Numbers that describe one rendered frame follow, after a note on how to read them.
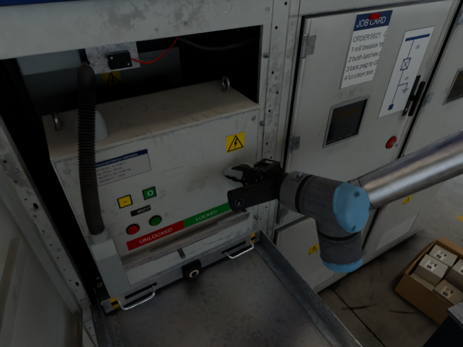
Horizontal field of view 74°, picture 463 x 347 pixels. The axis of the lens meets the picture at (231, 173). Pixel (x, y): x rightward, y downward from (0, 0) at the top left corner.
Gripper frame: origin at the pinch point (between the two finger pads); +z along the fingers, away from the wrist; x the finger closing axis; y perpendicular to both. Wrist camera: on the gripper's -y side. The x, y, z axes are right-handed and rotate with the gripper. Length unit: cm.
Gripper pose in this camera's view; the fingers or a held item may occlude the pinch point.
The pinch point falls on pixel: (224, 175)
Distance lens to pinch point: 83.4
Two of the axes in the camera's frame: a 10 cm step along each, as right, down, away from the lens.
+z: -6.8, -2.1, 7.0
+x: -1.9, -8.8, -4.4
